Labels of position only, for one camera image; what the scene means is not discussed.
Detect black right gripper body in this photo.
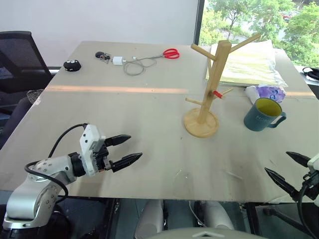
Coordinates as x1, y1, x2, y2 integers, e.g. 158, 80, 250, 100
298, 173, 319, 203

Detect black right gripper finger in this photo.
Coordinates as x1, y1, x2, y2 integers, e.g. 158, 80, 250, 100
286, 151, 312, 168
264, 167, 300, 200

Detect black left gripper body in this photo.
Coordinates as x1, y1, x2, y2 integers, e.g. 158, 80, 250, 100
93, 142, 113, 173

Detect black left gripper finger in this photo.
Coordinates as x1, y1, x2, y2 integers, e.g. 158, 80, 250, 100
111, 152, 144, 173
104, 134, 132, 148

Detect wooden mug tree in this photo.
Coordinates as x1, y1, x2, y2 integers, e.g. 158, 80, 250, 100
183, 33, 262, 139

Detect black table leg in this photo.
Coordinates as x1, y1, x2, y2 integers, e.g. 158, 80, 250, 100
238, 202, 260, 235
106, 198, 121, 239

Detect blue mug with yellow inside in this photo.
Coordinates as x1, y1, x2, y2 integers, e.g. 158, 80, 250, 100
243, 97, 288, 132

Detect purple and white plastic pack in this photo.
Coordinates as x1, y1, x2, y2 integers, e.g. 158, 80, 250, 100
244, 84, 288, 105

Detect black object on white surface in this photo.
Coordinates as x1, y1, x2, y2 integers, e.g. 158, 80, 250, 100
302, 66, 319, 82

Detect black round pouch white dots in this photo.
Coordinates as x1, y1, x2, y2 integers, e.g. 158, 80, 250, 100
63, 59, 82, 73

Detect grey robot torso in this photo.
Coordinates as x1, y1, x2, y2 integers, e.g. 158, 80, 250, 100
149, 227, 265, 239

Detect dark chair with speckled cloth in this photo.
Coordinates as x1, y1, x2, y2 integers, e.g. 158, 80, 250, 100
0, 89, 45, 150

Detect stack of pale yellow sheets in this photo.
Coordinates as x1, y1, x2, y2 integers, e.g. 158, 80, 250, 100
205, 39, 289, 88

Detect black mesh office chair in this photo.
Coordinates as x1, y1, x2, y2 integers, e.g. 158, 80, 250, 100
0, 30, 62, 113

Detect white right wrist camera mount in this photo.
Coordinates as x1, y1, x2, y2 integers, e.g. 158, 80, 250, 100
307, 152, 319, 175

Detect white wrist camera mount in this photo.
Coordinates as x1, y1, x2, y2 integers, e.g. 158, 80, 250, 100
79, 123, 107, 176
307, 152, 319, 175

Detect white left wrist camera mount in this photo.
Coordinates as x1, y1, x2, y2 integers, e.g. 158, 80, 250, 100
79, 123, 107, 176

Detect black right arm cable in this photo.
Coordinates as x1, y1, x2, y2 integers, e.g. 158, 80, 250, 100
297, 183, 319, 239

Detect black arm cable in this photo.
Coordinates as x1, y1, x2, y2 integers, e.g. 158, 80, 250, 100
24, 123, 88, 198
297, 183, 319, 239

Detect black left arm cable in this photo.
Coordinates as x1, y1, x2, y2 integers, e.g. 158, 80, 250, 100
24, 123, 88, 198

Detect grey charging cable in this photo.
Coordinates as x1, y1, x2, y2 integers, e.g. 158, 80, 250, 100
123, 55, 158, 76

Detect red handled scissors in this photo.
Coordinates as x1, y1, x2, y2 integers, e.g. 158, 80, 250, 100
149, 48, 181, 61

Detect black window frame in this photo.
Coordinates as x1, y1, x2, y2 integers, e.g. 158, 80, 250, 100
193, 0, 206, 47

